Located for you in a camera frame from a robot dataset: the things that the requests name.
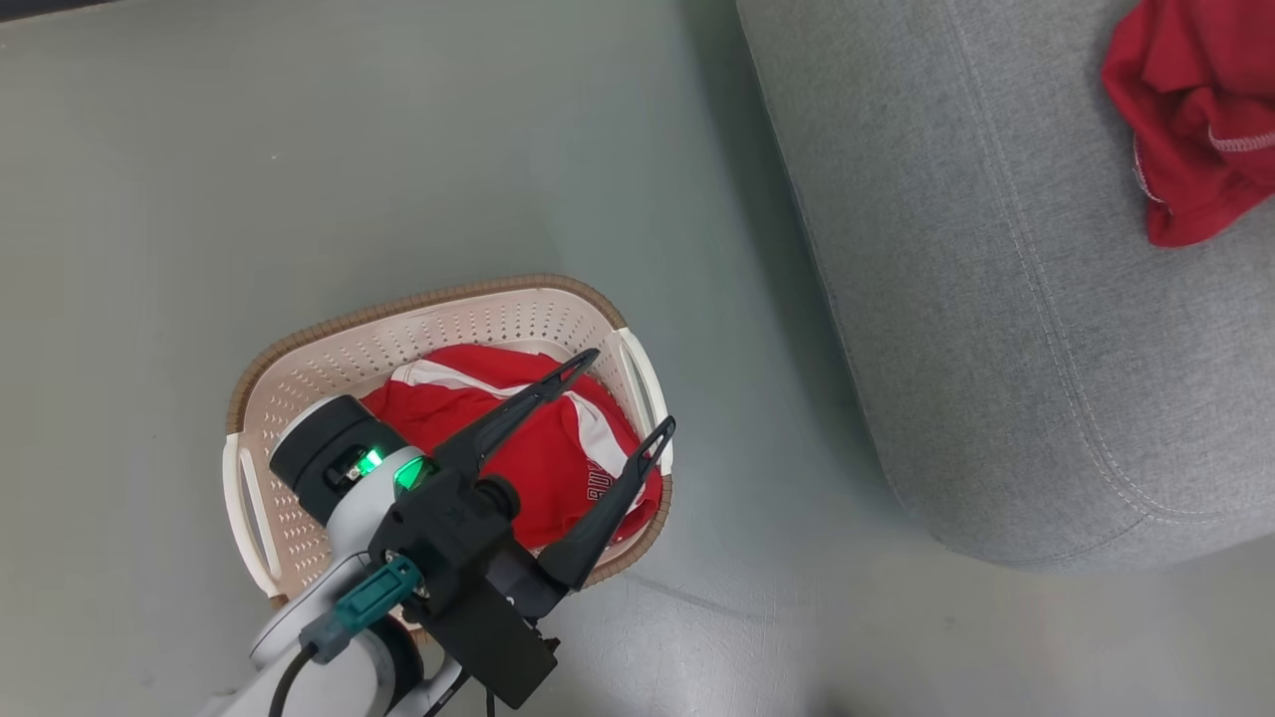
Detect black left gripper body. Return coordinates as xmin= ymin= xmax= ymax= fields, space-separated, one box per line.
xmin=369 ymin=456 xmax=571 ymax=620

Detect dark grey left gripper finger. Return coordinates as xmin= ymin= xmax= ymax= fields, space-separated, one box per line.
xmin=430 ymin=348 xmax=602 ymax=481
xmin=538 ymin=415 xmax=678 ymax=593

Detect red jersey with white stripes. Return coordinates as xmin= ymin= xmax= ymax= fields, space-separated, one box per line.
xmin=360 ymin=344 xmax=664 ymax=552

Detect red shorts with white stitching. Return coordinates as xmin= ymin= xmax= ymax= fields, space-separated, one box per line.
xmin=1100 ymin=0 xmax=1275 ymax=249

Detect grey fabric sofa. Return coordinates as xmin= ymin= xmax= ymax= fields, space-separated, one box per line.
xmin=735 ymin=0 xmax=1275 ymax=575

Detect cream perforated plastic laundry basket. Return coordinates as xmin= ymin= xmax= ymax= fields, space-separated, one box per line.
xmin=222 ymin=274 xmax=675 ymax=611

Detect black cable with teal connector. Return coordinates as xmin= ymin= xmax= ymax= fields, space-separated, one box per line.
xmin=267 ymin=555 xmax=423 ymax=717

